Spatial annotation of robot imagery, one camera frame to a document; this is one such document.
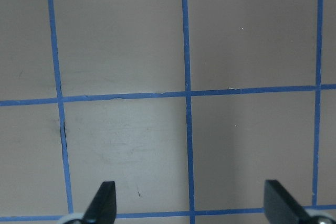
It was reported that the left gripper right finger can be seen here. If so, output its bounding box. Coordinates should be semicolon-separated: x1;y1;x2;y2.
264;180;311;224

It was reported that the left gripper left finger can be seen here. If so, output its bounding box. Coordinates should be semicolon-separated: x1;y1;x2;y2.
81;181;117;224

